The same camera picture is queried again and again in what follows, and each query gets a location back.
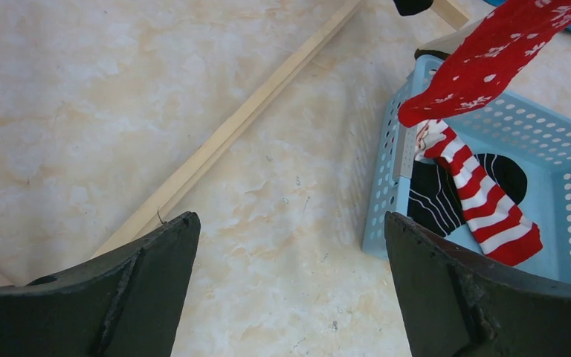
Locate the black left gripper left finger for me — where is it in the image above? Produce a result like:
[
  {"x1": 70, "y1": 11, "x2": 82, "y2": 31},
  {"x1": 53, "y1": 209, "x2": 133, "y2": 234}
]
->
[{"x1": 0, "y1": 212, "x2": 201, "y2": 356}]

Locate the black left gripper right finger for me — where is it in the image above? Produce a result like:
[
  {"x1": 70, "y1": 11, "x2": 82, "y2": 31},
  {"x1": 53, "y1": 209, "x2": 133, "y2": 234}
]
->
[{"x1": 384, "y1": 213, "x2": 571, "y2": 356}]

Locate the red snowflake sock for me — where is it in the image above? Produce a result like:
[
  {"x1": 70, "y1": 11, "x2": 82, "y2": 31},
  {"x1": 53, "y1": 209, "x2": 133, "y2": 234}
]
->
[{"x1": 399, "y1": 0, "x2": 571, "y2": 127}]

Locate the black orange sock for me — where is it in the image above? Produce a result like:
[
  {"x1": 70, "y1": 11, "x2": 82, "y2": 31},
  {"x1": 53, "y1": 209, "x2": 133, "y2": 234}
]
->
[{"x1": 393, "y1": 0, "x2": 433, "y2": 16}]

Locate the red white striped sock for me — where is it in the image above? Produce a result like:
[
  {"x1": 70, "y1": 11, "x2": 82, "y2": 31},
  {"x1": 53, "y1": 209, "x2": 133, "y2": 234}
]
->
[{"x1": 416, "y1": 120, "x2": 543, "y2": 266}]

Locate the black striped sock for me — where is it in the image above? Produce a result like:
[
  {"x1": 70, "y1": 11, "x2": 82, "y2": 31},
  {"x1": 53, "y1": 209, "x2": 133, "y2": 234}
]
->
[{"x1": 407, "y1": 153, "x2": 527, "y2": 237}]

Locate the light blue perforated basket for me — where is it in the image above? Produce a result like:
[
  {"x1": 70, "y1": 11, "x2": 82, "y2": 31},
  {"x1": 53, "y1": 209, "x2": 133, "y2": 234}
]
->
[{"x1": 361, "y1": 55, "x2": 571, "y2": 283}]

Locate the light wooden rack frame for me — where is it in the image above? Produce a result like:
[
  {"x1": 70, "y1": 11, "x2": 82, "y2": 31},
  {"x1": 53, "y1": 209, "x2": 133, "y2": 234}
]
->
[{"x1": 0, "y1": 1, "x2": 471, "y2": 286}]

